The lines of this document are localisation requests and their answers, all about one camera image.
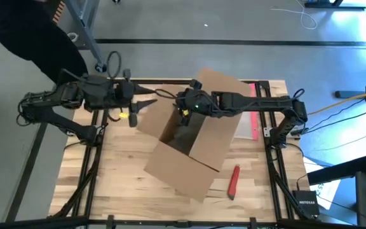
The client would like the red box cutter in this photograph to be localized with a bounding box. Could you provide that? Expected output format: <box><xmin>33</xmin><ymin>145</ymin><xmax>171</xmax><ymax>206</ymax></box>
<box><xmin>227</xmin><ymin>164</ymin><xmax>241</xmax><ymax>201</ymax></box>

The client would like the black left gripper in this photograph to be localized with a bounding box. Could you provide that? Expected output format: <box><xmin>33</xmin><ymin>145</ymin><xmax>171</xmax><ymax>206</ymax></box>
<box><xmin>114</xmin><ymin>69</ymin><xmax>158</xmax><ymax>127</ymax></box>

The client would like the black yellow striped mat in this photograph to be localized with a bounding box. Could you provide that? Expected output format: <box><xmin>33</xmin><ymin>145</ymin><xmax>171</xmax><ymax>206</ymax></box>
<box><xmin>51</xmin><ymin>0</ymin><xmax>66</xmax><ymax>26</ymax></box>

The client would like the white printed paper sheet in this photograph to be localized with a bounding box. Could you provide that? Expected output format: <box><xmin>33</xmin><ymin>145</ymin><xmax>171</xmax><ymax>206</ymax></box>
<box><xmin>302</xmin><ymin>156</ymin><xmax>342</xmax><ymax>211</ymax></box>

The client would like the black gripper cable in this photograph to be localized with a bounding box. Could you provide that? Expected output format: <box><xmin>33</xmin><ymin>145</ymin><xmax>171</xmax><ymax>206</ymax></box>
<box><xmin>153</xmin><ymin>88</ymin><xmax>179</xmax><ymax>100</ymax></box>
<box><xmin>106</xmin><ymin>50</ymin><xmax>123</xmax><ymax>79</ymax></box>

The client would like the pink mesh zipper pouch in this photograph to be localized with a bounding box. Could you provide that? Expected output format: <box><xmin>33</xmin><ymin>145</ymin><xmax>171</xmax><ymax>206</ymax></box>
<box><xmin>233</xmin><ymin>83</ymin><xmax>261</xmax><ymax>141</ymax></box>

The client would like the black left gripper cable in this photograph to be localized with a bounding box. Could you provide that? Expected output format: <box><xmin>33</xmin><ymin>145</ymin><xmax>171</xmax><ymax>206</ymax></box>
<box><xmin>106</xmin><ymin>50</ymin><xmax>123</xmax><ymax>79</ymax></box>

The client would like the brown cardboard box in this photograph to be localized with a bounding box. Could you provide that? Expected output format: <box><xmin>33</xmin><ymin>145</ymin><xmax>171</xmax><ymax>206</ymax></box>
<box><xmin>137</xmin><ymin>67</ymin><xmax>254</xmax><ymax>204</ymax></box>

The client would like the black aluminium table frame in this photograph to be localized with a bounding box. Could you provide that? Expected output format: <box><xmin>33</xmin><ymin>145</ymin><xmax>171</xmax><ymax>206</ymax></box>
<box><xmin>0</xmin><ymin>78</ymin><xmax>366</xmax><ymax>229</ymax></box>

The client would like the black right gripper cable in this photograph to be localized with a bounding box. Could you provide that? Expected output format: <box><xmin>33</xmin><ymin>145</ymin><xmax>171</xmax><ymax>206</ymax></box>
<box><xmin>153</xmin><ymin>88</ymin><xmax>179</xmax><ymax>100</ymax></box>

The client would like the black Netgear network switch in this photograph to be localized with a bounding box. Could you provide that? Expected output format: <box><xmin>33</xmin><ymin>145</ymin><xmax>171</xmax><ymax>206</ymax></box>
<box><xmin>292</xmin><ymin>190</ymin><xmax>320</xmax><ymax>216</ymax></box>

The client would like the thin black floor cable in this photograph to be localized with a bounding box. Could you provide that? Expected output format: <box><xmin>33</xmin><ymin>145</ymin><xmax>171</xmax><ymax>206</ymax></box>
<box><xmin>315</xmin><ymin>112</ymin><xmax>366</xmax><ymax>130</ymax></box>
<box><xmin>316</xmin><ymin>98</ymin><xmax>366</xmax><ymax>124</ymax></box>
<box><xmin>311</xmin><ymin>135</ymin><xmax>366</xmax><ymax>151</ymax></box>

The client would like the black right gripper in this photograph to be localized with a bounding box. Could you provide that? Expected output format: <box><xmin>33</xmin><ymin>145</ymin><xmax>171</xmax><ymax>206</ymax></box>
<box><xmin>175</xmin><ymin>80</ymin><xmax>217</xmax><ymax>127</ymax></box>

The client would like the person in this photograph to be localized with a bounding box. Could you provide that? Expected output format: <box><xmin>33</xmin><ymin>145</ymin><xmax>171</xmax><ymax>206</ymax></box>
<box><xmin>0</xmin><ymin>0</ymin><xmax>88</xmax><ymax>85</ymax></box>

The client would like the black desk leg beam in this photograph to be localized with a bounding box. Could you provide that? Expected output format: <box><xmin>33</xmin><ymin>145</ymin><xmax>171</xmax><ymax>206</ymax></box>
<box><xmin>306</xmin><ymin>155</ymin><xmax>366</xmax><ymax>186</ymax></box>

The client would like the grey metal rolling cart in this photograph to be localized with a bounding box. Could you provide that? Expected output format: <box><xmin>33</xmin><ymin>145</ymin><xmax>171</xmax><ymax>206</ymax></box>
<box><xmin>51</xmin><ymin>0</ymin><xmax>107</xmax><ymax>73</ymax></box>

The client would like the white floor cable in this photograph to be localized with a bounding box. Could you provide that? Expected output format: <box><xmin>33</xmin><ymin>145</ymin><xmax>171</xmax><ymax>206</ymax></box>
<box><xmin>269</xmin><ymin>0</ymin><xmax>318</xmax><ymax>31</ymax></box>

